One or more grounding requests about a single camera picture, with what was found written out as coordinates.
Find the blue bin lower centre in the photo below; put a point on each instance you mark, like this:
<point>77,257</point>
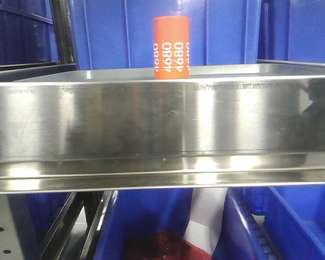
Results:
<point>191,213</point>

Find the dark blue bin upper left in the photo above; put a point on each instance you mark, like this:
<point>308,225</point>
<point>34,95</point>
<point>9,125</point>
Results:
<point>27,33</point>

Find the orange cylindrical capacitor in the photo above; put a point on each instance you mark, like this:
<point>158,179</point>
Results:
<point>171,47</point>

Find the dark red material in bin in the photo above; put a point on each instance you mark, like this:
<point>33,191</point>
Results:
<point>165,244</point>

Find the dark blue bin lower left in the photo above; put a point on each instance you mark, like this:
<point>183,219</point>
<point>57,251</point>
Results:
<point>33,215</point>

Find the steel shelf front rail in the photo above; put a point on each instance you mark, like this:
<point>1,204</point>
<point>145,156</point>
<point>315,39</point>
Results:
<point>275,169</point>

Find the blue bin lower right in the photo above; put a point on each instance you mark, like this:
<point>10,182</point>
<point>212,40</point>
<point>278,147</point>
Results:
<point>279,222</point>

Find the large blue bin centre back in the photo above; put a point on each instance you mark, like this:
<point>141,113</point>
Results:
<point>137,34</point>

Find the dark blue bin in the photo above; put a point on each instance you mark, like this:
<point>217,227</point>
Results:
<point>27,33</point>
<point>33,215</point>

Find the stainless steel tray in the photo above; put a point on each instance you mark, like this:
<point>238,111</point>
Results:
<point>235,109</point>

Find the black shelf upright post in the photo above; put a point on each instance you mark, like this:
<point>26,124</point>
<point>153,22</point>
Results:
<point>63,31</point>

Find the white perforated shelf upright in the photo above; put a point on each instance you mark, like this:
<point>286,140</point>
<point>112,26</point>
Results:
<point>9,243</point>

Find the blue bin upper right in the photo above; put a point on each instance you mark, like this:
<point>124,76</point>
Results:
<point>292,31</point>

